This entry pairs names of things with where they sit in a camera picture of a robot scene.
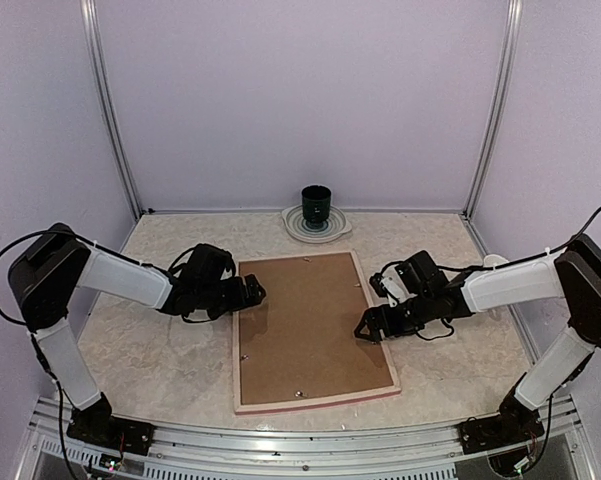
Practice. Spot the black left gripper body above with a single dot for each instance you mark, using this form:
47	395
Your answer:
222	303

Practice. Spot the striped ceramic plate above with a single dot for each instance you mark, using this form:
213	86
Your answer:
336	226

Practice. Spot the pink wooden picture frame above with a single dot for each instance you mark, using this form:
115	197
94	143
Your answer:
237	360

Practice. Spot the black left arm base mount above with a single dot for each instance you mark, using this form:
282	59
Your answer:
119	434

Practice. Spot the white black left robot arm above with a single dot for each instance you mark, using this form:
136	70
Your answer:
59	262

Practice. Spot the right aluminium corner post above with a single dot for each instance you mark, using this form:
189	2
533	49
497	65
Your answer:
497	107

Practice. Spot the dark green cup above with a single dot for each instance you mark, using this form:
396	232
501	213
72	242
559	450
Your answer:
316	204

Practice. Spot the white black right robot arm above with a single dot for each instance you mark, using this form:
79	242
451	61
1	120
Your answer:
422	293

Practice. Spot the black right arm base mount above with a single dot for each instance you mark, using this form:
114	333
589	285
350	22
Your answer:
494	432

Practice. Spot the left aluminium corner post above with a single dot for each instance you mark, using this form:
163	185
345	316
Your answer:
98	64

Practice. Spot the light blue paper cup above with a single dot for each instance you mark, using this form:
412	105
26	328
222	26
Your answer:
494	261

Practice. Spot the aluminium corner post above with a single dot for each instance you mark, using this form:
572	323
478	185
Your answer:
497	107
98	64

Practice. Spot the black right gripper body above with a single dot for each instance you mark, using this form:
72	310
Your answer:
407	323

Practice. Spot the aluminium front rail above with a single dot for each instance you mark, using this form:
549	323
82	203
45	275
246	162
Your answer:
409	436

